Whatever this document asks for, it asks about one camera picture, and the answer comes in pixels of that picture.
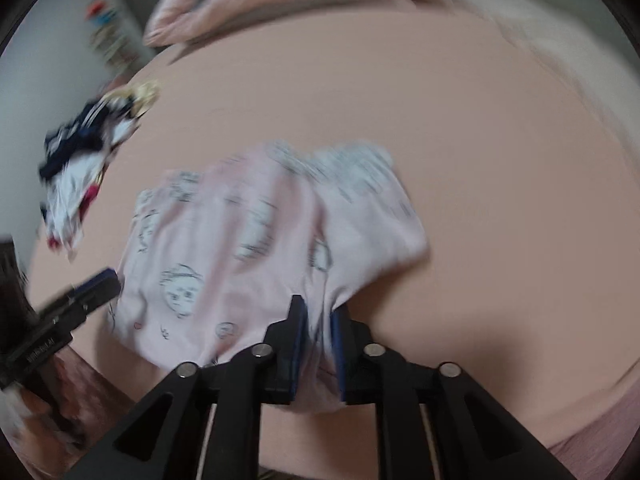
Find white wire rack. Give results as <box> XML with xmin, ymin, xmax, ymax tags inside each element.
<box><xmin>90</xmin><ymin>25</ymin><xmax>137</xmax><ymax>77</ymax></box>

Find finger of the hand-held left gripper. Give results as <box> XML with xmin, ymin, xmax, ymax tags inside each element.
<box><xmin>37</xmin><ymin>268</ymin><xmax>122</xmax><ymax>332</ymax></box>

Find yellow cloth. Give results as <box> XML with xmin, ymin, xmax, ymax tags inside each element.
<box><xmin>107</xmin><ymin>80</ymin><xmax>162</xmax><ymax>117</ymax></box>

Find beige blanket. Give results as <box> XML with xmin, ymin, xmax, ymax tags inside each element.
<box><xmin>440</xmin><ymin>0</ymin><xmax>640</xmax><ymax>161</ymax></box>

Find pink cartoon print pants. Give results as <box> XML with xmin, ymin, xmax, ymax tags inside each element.
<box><xmin>105</xmin><ymin>140</ymin><xmax>431</xmax><ymax>417</ymax></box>

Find bed with pink sheet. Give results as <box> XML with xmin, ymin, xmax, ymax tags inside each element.
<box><xmin>25</xmin><ymin>5</ymin><xmax>640</xmax><ymax>472</ymax></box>

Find colourful plush toy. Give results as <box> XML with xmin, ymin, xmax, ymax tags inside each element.
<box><xmin>86</xmin><ymin>0</ymin><xmax>122</xmax><ymax>30</ymax></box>

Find pile of mixed clothes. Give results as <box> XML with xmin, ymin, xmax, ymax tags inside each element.
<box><xmin>39</xmin><ymin>91</ymin><xmax>146</xmax><ymax>261</ymax></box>

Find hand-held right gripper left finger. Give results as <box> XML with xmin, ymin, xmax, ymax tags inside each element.
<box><xmin>62</xmin><ymin>295</ymin><xmax>306</xmax><ymax>480</ymax></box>

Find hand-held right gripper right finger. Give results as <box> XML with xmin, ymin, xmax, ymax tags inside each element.
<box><xmin>330</xmin><ymin>305</ymin><xmax>582</xmax><ymax>480</ymax></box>

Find pink fluffy blanket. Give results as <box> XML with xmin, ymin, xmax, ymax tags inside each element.
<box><xmin>545</xmin><ymin>390</ymin><xmax>640</xmax><ymax>480</ymax></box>

